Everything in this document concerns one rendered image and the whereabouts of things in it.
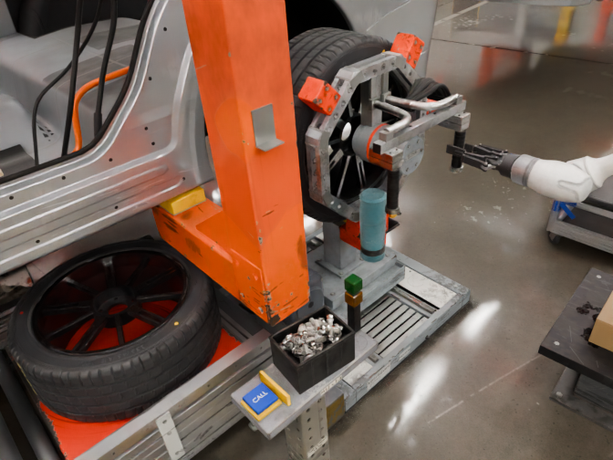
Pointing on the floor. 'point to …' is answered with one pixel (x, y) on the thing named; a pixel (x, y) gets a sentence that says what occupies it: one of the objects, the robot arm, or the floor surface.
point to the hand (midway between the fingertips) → (459, 149)
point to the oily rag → (11, 292)
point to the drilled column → (309, 433)
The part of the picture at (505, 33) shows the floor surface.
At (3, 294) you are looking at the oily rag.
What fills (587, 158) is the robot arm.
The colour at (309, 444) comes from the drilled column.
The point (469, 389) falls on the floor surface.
